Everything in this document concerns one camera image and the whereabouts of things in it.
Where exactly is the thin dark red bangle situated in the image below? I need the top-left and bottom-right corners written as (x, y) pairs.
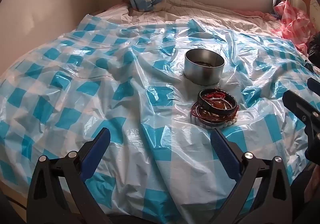
top-left (191, 102), bottom-right (215, 121)

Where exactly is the black plastic bag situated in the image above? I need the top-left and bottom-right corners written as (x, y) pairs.
top-left (307, 34), bottom-right (320, 65)

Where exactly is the blue checked plastic sheet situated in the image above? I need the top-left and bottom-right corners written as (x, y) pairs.
top-left (0, 13), bottom-right (320, 224)

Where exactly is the round metal tin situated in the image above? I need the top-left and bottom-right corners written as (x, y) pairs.
top-left (184, 49), bottom-right (225, 85)

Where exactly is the pink checked plastic sheet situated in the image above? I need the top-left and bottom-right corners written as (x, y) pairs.
top-left (271, 1), bottom-right (318, 55)

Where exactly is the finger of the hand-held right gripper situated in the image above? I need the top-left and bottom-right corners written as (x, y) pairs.
top-left (282, 89), bottom-right (320, 163)
top-left (307, 77), bottom-right (320, 93)

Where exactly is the black braided bracelet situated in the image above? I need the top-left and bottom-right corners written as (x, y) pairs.
top-left (197, 89), bottom-right (237, 115)

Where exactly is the pink blanket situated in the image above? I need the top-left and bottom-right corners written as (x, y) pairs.
top-left (232, 8), bottom-right (278, 18)

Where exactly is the white bead bracelet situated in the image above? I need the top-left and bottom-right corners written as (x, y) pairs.
top-left (206, 117), bottom-right (237, 129)

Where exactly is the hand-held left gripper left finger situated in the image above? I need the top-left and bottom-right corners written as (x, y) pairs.
top-left (26, 127), bottom-right (113, 224)

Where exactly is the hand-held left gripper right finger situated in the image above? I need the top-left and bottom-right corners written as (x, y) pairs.
top-left (210, 128), bottom-right (294, 224)

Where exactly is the striped beige bedsheet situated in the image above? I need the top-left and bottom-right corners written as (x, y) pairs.
top-left (96, 0), bottom-right (283, 30)

